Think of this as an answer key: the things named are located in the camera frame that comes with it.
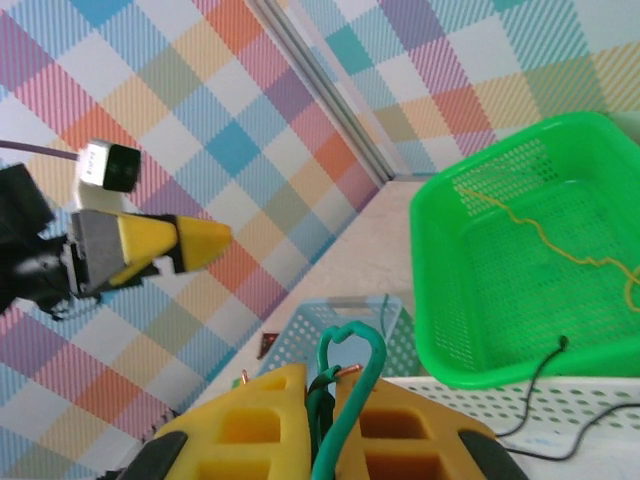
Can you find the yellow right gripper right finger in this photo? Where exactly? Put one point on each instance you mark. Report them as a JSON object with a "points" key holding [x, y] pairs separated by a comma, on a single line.
{"points": [[415, 440]]}

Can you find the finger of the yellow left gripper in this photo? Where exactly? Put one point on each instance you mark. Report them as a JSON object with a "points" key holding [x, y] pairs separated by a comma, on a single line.
{"points": [[195, 245], [135, 272]]}

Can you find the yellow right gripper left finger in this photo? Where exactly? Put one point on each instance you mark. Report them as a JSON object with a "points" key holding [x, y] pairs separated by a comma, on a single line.
{"points": [[240, 430]]}

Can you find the white perforated plastic basket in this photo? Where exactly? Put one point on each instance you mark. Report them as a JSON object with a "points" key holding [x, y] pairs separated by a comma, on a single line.
{"points": [[450, 405]]}

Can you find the dark card with red triangle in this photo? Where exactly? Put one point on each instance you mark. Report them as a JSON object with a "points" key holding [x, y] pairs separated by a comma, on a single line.
{"points": [[268, 345]]}

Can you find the light blue plastic basket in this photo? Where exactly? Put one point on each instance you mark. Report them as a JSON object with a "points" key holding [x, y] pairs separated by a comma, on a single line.
{"points": [[300, 340]]}

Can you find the green plastic basket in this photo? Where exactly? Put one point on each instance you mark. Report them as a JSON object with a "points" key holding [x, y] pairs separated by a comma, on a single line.
{"points": [[500, 300]]}

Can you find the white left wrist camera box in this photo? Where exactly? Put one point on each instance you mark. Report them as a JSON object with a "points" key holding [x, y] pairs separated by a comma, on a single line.
{"points": [[112, 167]]}

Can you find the aluminium frame post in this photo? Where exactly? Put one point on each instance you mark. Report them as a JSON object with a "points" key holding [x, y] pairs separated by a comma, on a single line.
{"points": [[323, 85]]}

